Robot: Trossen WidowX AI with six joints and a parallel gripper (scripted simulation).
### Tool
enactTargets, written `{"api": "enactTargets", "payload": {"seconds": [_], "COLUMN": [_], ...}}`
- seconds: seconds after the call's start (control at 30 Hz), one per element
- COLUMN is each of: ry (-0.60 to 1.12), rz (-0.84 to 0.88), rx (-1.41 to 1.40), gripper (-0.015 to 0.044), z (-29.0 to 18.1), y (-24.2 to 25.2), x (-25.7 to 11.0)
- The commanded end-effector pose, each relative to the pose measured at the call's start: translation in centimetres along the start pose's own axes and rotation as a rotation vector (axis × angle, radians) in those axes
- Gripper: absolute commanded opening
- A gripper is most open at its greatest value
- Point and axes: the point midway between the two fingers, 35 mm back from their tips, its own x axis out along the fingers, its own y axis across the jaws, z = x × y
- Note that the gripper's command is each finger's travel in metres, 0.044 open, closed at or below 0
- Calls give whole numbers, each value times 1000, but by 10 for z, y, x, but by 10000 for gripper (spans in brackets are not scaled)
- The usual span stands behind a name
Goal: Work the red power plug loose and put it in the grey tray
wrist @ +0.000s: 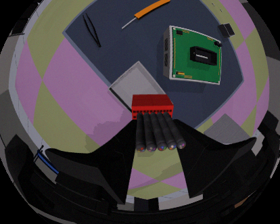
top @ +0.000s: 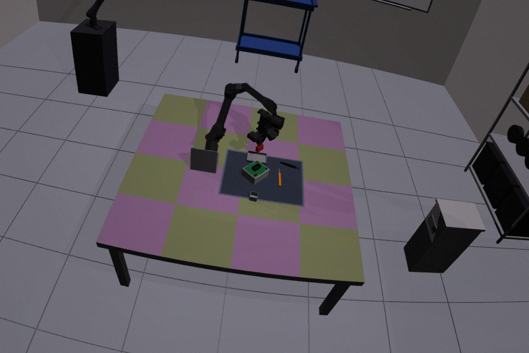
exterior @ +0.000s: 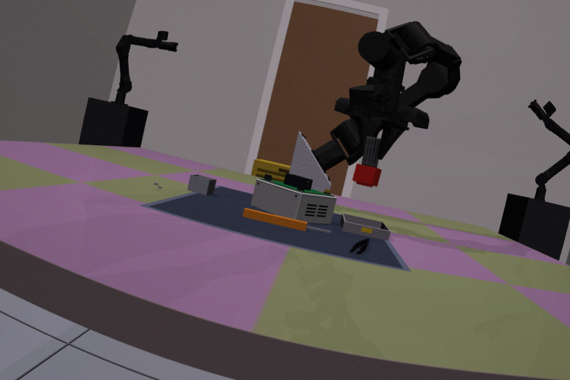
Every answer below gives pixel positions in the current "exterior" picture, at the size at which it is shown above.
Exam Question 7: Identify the dark blue work mat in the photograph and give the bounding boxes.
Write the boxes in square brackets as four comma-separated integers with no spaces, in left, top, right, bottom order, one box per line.
[141,185,411,271]

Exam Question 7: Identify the red power plug with black cables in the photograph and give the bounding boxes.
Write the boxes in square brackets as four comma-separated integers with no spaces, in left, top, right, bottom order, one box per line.
[352,136,382,188]

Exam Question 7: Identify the green circuit board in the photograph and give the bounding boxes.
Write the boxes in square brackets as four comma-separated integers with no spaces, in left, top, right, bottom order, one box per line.
[260,178,329,195]

